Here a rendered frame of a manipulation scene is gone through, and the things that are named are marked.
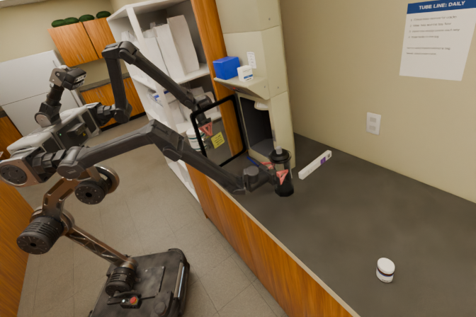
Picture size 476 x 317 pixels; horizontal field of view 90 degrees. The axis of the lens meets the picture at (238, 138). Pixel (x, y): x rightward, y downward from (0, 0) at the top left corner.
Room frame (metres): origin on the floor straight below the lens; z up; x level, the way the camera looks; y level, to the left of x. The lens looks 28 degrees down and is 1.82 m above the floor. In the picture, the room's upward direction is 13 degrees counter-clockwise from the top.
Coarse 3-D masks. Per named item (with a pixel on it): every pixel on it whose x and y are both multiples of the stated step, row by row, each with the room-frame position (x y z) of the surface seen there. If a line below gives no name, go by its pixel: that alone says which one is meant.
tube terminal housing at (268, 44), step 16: (256, 32) 1.10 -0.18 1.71; (272, 32) 1.10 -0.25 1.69; (240, 48) 1.23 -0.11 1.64; (256, 48) 1.12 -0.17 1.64; (272, 48) 1.10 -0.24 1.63; (240, 64) 1.26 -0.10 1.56; (256, 64) 1.13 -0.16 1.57; (272, 64) 1.09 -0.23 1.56; (272, 80) 1.09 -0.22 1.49; (240, 96) 1.32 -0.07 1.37; (272, 96) 1.08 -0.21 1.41; (288, 96) 1.20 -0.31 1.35; (272, 112) 1.08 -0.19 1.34; (288, 112) 1.12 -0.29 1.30; (272, 128) 1.09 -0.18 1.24; (288, 128) 1.12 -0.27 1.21; (288, 144) 1.11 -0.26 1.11
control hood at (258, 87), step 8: (216, 80) 1.28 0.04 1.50; (224, 80) 1.21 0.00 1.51; (232, 80) 1.17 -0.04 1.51; (256, 80) 1.08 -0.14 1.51; (264, 80) 1.07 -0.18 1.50; (248, 88) 1.03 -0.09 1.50; (256, 88) 1.04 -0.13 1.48; (264, 88) 1.06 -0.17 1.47; (256, 96) 1.10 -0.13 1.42; (264, 96) 1.06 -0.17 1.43
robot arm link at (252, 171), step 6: (246, 168) 0.86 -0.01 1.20; (252, 168) 0.86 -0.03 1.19; (258, 168) 0.85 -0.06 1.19; (246, 174) 0.83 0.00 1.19; (252, 174) 0.83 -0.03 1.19; (258, 174) 0.83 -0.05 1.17; (246, 180) 0.84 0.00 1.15; (252, 180) 0.83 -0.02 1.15; (258, 180) 0.85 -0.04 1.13; (234, 192) 0.83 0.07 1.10; (240, 192) 0.83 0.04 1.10
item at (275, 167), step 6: (288, 156) 0.92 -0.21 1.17; (288, 162) 0.92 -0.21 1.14; (276, 168) 0.92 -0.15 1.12; (282, 168) 0.91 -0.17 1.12; (288, 168) 0.91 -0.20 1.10; (282, 174) 0.91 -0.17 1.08; (288, 174) 0.91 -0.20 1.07; (288, 180) 0.91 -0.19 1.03; (276, 186) 0.93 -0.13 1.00; (282, 186) 0.91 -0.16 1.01; (288, 186) 0.91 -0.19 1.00
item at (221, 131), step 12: (216, 108) 1.26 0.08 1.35; (228, 108) 1.31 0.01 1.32; (204, 120) 1.21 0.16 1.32; (216, 120) 1.25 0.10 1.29; (228, 120) 1.29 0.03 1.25; (204, 132) 1.20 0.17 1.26; (216, 132) 1.24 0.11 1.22; (228, 132) 1.28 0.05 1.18; (204, 144) 1.19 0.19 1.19; (216, 144) 1.23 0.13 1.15; (228, 144) 1.27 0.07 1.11; (240, 144) 1.32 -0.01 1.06; (216, 156) 1.22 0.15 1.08; (228, 156) 1.26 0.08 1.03
